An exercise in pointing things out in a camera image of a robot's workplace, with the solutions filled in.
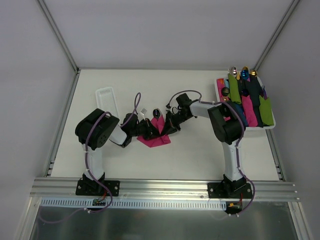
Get magenta paper napkin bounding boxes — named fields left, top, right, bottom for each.
left=137, top=115, right=171, bottom=148

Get black spoon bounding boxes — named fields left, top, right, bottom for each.
left=152, top=108, right=162, bottom=120
left=221, top=87, right=230, bottom=97

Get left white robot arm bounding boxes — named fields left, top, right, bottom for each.
left=75, top=108, right=160, bottom=195

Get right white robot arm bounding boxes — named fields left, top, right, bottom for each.
left=160, top=92, right=247, bottom=198

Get magenta napkin roll left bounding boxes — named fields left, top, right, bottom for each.
left=216, top=78, right=231, bottom=102

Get magenta napkin roll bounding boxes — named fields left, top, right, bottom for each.
left=216, top=78, right=231, bottom=102
left=241, top=95, right=258, bottom=127

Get black spoon in roll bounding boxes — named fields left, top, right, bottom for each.
left=221, top=87, right=230, bottom=97

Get blue napkin roll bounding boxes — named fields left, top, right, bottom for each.
left=235, top=103, right=249, bottom=127

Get silver spoon in roll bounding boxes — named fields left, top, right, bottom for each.
left=228, top=66, right=238, bottom=77

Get blue spoon in roll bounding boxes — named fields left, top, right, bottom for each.
left=240, top=66, right=250, bottom=81

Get magenta napkin roll middle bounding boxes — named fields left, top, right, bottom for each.
left=241, top=95, right=258, bottom=127

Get black napkin roll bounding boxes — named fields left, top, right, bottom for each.
left=244, top=74, right=264, bottom=128

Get gold spoon in roll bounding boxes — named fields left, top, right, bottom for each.
left=249, top=68, right=258, bottom=77

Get green napkin roll right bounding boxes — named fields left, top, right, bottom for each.
left=259, top=96, right=274, bottom=126

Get white perforated cutlery basket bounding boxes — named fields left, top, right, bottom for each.
left=95, top=86, right=119, bottom=118

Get white tray of rolls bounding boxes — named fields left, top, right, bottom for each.
left=214, top=74, right=276, bottom=131

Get left black mount plate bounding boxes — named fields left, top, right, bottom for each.
left=75, top=178, right=120, bottom=197

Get black mount plate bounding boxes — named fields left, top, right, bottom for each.
left=207, top=181, right=253, bottom=199
left=75, top=178, right=120, bottom=197

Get right black mount plate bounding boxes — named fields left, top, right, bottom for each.
left=207, top=181, right=253, bottom=199

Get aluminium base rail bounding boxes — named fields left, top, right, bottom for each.
left=30, top=177, right=301, bottom=202

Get white slotted cable duct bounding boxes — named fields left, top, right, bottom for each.
left=40, top=197, right=227, bottom=211

